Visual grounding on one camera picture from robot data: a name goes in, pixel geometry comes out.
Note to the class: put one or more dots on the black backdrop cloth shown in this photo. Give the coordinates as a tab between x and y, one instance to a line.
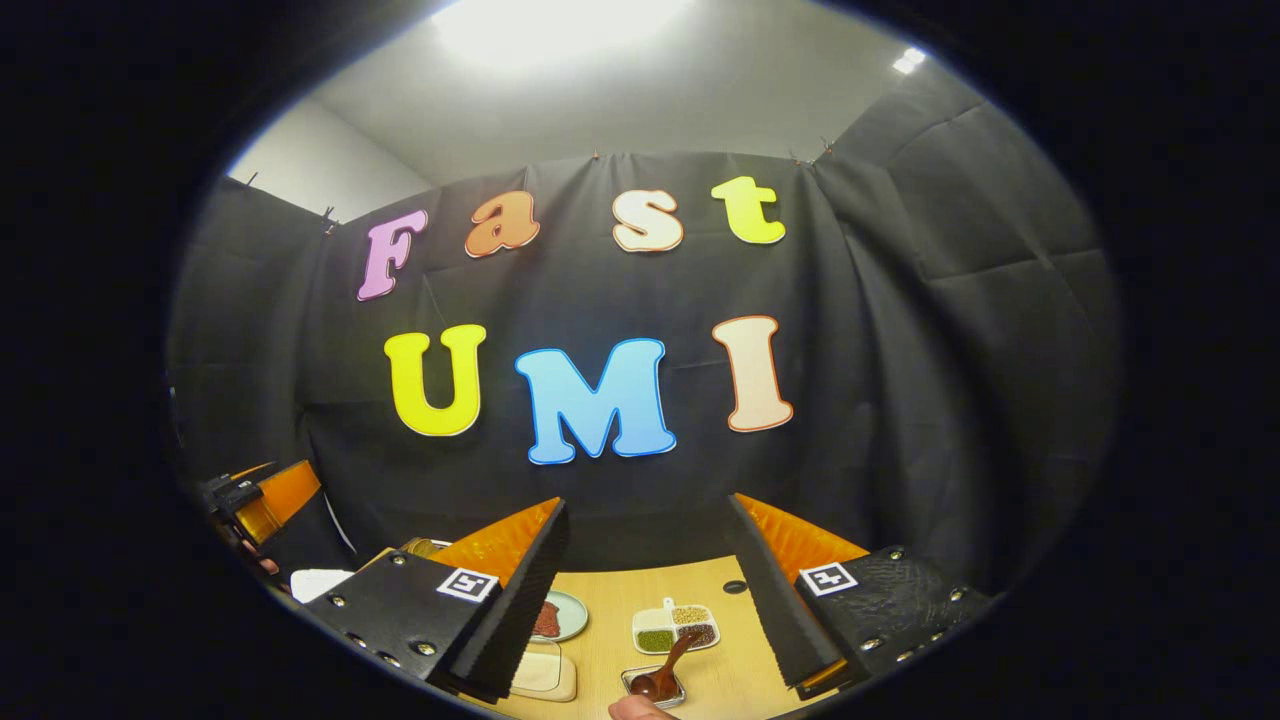
900	350

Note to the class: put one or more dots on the clear glass tray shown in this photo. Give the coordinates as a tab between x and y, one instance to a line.
568	680

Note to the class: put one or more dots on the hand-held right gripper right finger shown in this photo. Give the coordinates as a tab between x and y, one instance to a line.
775	600

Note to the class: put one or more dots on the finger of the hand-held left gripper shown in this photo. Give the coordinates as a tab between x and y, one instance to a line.
285	500

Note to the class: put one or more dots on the white rice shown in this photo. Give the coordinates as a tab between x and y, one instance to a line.
537	672

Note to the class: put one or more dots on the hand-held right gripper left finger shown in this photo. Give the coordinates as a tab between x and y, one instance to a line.
520	605

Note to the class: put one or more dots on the metal chopstick holder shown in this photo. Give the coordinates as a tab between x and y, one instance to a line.
628	680

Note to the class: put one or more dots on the brown wooden spoon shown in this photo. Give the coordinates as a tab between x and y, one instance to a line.
662	675

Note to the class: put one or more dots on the white toaster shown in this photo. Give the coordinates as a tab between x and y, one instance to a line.
442	545

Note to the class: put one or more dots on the light green plate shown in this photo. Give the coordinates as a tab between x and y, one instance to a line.
575	612

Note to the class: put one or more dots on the white rice cooker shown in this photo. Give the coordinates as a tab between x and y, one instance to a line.
320	585

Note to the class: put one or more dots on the black table grommet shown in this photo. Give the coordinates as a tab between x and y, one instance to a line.
735	587

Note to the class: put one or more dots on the white divided grain dish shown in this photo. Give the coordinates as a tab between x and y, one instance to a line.
655	622

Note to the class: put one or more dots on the brown steak piece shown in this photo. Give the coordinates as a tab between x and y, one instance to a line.
547	620

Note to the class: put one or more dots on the brown bread slice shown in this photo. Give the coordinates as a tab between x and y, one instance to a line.
422	547

